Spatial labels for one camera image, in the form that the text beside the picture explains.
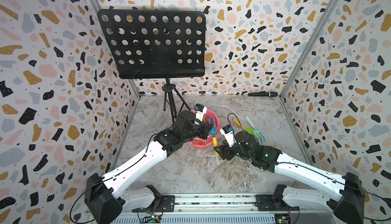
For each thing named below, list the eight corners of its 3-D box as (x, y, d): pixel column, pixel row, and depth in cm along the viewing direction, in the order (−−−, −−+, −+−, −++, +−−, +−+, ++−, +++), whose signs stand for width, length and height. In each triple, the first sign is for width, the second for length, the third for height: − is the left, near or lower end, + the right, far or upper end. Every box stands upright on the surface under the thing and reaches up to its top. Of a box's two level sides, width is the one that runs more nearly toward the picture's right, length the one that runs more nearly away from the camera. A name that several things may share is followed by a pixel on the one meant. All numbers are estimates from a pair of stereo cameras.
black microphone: (249, 96, 126) (249, 94, 124) (248, 93, 128) (248, 91, 126) (277, 96, 126) (278, 94, 124) (275, 93, 128) (276, 91, 127)
